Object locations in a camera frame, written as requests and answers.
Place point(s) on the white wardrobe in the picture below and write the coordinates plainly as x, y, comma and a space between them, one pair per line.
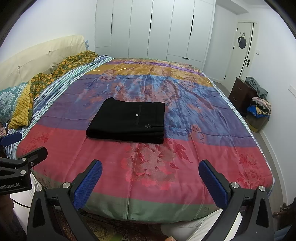
177, 31

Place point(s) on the cream padded headboard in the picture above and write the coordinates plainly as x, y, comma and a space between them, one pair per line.
41, 58

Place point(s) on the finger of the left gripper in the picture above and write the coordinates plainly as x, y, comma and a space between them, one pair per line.
10, 139
31, 159

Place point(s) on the black pants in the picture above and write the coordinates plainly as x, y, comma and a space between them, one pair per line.
136, 122

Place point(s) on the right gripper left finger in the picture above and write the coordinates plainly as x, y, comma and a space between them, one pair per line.
42, 222

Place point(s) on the dark wooden nightstand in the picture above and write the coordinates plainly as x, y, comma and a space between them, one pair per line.
241, 95

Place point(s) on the pile of clothes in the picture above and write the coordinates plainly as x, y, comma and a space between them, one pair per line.
259, 110

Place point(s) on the round black door hanging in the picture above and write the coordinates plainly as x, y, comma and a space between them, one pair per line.
242, 41

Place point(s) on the mustard dotted pillow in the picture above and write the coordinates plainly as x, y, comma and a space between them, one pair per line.
23, 110

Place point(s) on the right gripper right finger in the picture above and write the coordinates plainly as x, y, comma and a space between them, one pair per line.
257, 220

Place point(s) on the striped bed sheet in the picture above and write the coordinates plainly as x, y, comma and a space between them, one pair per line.
63, 112

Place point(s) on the teal floral pillow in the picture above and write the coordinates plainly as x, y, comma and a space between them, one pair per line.
8, 100

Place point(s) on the yellow floral blanket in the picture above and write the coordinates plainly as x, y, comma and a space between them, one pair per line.
40, 81

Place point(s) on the white door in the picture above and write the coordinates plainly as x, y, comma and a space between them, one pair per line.
236, 64

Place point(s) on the colourful floral bedspread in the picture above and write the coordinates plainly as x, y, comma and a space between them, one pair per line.
160, 183

